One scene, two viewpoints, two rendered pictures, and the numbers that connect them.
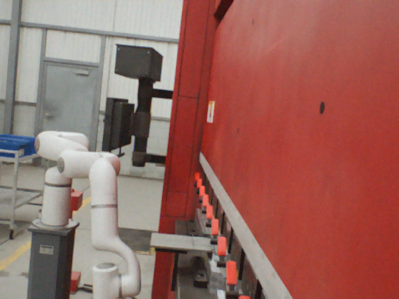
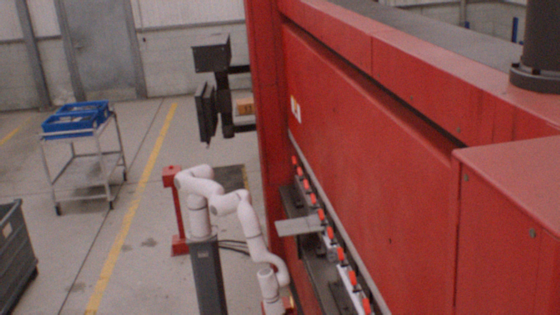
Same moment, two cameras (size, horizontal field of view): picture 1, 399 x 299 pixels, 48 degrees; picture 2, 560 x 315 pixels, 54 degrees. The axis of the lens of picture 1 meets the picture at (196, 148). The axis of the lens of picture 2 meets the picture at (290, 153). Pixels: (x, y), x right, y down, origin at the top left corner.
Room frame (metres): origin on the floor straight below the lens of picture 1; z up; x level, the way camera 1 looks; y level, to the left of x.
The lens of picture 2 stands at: (-0.91, 0.26, 2.60)
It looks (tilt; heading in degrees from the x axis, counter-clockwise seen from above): 22 degrees down; 356
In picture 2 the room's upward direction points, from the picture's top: 4 degrees counter-clockwise
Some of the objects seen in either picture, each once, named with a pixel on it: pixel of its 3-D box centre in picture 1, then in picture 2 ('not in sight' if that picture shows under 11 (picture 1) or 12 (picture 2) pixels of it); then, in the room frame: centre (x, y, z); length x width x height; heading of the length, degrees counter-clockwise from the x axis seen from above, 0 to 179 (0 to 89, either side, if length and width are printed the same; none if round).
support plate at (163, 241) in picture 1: (180, 242); (298, 225); (1.94, 0.03, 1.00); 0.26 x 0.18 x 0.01; 94
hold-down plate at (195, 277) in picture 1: (198, 270); (315, 242); (1.91, -0.07, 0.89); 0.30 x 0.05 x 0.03; 4
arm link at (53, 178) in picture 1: (67, 158); (199, 185); (2.00, 0.57, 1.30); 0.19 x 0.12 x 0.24; 122
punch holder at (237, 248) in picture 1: (247, 269); (359, 265); (1.18, -0.17, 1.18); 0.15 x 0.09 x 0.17; 4
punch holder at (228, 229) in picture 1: (237, 245); (347, 244); (1.38, -0.16, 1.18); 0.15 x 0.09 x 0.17; 4
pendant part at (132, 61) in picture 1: (135, 110); (218, 94); (3.17, 0.46, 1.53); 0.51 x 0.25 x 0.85; 177
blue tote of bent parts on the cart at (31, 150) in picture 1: (18, 144); (84, 113); (5.21, 2.09, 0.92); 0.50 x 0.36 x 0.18; 89
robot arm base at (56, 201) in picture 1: (56, 204); (199, 219); (1.98, 0.60, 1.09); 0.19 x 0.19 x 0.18
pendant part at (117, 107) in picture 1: (120, 124); (207, 110); (3.13, 0.55, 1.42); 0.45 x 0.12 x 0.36; 177
